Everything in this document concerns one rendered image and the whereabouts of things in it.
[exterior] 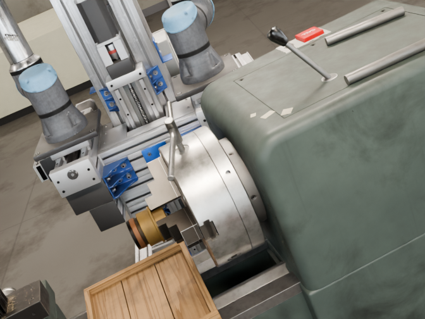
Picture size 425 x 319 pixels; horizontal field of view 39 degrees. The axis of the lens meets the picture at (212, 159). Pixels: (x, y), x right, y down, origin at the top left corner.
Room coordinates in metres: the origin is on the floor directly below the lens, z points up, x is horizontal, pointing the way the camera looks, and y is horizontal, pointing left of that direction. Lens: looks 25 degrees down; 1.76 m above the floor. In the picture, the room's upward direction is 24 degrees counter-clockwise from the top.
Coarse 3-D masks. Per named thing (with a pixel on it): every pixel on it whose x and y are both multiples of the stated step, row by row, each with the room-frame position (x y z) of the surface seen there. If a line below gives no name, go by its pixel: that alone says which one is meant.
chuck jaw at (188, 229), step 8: (184, 208) 1.24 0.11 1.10; (168, 216) 1.23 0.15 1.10; (176, 216) 1.21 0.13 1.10; (184, 216) 1.20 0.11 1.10; (192, 216) 1.18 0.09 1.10; (160, 224) 1.21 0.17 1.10; (168, 224) 1.19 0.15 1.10; (176, 224) 1.18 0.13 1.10; (184, 224) 1.16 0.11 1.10; (192, 224) 1.15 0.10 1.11; (208, 224) 1.13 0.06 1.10; (168, 232) 1.20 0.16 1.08; (176, 232) 1.18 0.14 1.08; (184, 232) 1.13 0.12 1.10; (192, 232) 1.14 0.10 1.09; (200, 232) 1.14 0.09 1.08; (208, 232) 1.12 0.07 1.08; (216, 232) 1.13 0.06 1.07; (176, 240) 1.17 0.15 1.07; (184, 240) 1.13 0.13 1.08; (192, 240) 1.13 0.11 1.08
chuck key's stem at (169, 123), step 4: (164, 120) 1.23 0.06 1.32; (168, 120) 1.22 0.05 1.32; (172, 120) 1.22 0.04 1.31; (168, 124) 1.22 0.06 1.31; (172, 124) 1.22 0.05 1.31; (168, 128) 1.22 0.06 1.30; (176, 128) 1.23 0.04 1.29; (176, 132) 1.22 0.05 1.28; (176, 136) 1.22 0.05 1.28; (180, 136) 1.23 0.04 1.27; (176, 140) 1.23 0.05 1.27; (180, 140) 1.23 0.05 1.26; (176, 144) 1.23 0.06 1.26; (180, 144) 1.23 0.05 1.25; (180, 148) 1.24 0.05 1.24; (184, 148) 1.24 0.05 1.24; (180, 152) 1.24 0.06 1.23
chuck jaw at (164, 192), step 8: (152, 160) 1.33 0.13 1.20; (160, 160) 1.33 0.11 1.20; (152, 168) 1.32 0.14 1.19; (160, 168) 1.31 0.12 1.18; (152, 176) 1.31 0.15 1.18; (160, 176) 1.31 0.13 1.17; (152, 184) 1.30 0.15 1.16; (160, 184) 1.29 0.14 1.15; (168, 184) 1.29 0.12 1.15; (152, 192) 1.29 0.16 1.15; (160, 192) 1.28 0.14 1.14; (168, 192) 1.28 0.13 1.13; (176, 192) 1.28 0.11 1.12; (152, 200) 1.28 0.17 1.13; (160, 200) 1.27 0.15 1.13; (168, 200) 1.27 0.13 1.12; (152, 208) 1.27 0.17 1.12
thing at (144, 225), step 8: (160, 208) 1.27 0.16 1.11; (136, 216) 1.26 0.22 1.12; (144, 216) 1.25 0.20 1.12; (152, 216) 1.23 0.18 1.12; (160, 216) 1.24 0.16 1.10; (128, 224) 1.25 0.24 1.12; (136, 224) 1.24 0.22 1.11; (144, 224) 1.23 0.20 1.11; (152, 224) 1.23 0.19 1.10; (136, 232) 1.23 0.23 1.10; (144, 232) 1.22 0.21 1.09; (152, 232) 1.22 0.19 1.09; (160, 232) 1.22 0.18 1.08; (136, 240) 1.22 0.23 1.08; (144, 240) 1.22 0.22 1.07; (152, 240) 1.22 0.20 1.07; (160, 240) 1.23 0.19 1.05
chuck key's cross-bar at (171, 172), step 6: (168, 102) 1.32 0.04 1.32; (168, 108) 1.30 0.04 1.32; (168, 114) 1.28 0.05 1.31; (174, 132) 1.20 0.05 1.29; (174, 138) 1.18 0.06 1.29; (174, 144) 1.15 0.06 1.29; (174, 150) 1.12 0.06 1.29; (174, 156) 1.09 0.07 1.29; (174, 162) 1.06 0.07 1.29; (168, 168) 1.03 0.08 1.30; (174, 168) 1.03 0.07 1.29; (168, 174) 1.00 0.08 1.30
